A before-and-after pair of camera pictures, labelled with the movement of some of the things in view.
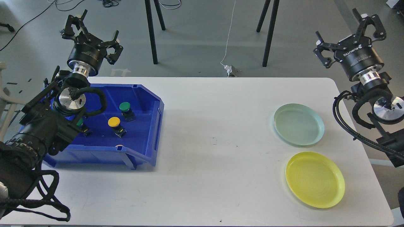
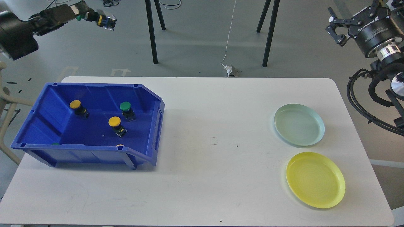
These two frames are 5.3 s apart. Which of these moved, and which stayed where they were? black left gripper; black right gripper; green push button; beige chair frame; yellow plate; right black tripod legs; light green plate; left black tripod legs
Moved: black left gripper; green push button; black right gripper
Stayed: beige chair frame; yellow plate; left black tripod legs; light green plate; right black tripod legs
